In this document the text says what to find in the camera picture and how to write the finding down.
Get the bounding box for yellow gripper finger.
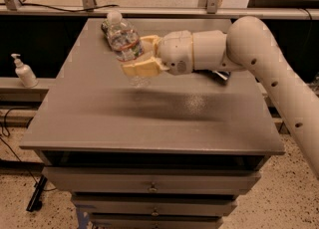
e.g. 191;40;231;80
141;35;161;55
121;57;169;77

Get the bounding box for white pump dispenser bottle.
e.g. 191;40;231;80
11;54;38;88

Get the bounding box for black cable on ledge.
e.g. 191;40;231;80
13;0;120;13

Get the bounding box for top drawer knob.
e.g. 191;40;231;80
148;182;158;193

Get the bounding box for black cable on floor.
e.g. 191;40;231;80
0;107;58;192

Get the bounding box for green soda can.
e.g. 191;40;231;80
101;20;110;39

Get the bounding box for blue chip bag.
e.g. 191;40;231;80
213;71;230;81

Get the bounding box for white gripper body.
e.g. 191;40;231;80
157;31;193;75

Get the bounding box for drawer knob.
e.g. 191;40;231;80
151;208;159;217
148;182;158;193

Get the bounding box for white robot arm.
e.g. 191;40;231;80
122;16;319;177

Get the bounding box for clear plastic water bottle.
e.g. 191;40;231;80
105;10;152;88

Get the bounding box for grey drawer cabinet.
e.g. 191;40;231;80
22;19;284;229

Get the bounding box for black floor bracket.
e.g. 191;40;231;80
26;176;47;212

